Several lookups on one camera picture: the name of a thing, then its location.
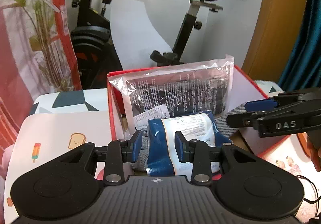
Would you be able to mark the red strawberry print box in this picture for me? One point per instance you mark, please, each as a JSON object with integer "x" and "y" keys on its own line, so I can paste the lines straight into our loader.
{"x": 116, "y": 113}

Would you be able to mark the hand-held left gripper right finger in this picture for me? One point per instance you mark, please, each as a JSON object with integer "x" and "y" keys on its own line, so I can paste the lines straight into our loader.
{"x": 180, "y": 146}

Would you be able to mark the grey knit sock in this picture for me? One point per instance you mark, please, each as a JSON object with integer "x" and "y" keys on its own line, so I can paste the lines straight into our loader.
{"x": 141, "y": 158}
{"x": 220, "y": 129}

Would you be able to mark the wooden door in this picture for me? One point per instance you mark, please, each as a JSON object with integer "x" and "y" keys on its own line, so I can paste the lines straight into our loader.
{"x": 275, "y": 25}

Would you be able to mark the red plant print backdrop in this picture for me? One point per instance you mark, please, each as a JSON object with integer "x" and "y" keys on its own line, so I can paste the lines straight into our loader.
{"x": 15, "y": 50}

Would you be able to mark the clear bag of dark clothing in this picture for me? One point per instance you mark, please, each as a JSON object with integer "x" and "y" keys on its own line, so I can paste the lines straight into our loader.
{"x": 175, "y": 91}

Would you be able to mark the printed tablecloth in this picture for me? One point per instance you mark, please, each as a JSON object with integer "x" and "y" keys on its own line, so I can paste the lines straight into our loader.
{"x": 62, "y": 126}

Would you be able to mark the person's right hand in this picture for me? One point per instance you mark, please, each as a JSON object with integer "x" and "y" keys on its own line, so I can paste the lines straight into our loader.
{"x": 315, "y": 153}

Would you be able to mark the blue packet with white label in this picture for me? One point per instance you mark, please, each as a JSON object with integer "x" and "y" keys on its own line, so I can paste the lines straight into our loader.
{"x": 156, "y": 153}

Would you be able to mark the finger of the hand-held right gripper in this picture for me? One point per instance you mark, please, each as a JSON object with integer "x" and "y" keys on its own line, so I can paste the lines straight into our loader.
{"x": 240, "y": 119}
{"x": 258, "y": 105}

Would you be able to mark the teal curtain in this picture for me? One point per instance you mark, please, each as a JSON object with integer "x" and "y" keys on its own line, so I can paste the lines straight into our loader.
{"x": 306, "y": 50}

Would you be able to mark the white paper sheet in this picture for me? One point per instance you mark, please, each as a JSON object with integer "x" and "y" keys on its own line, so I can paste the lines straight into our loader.
{"x": 130, "y": 38}

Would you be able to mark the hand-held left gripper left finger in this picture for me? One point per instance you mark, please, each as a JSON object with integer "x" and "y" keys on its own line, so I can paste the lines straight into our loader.
{"x": 137, "y": 147}

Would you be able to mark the black exercise bike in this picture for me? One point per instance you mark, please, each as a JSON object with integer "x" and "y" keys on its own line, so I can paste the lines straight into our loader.
{"x": 185, "y": 30}

